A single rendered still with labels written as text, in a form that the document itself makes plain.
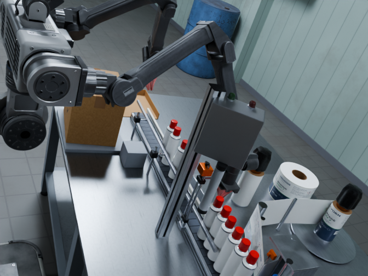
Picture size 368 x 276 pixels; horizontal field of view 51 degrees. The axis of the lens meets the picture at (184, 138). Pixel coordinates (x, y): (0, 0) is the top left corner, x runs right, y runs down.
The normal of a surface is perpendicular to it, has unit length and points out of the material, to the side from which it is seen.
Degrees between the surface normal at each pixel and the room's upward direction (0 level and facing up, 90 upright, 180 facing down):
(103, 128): 90
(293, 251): 0
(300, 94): 90
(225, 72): 76
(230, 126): 90
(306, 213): 90
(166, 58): 67
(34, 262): 0
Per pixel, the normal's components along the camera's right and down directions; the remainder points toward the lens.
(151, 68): 0.50, 0.22
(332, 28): -0.84, 0.02
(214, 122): -0.22, 0.44
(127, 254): 0.29, -0.82
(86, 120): 0.28, 0.57
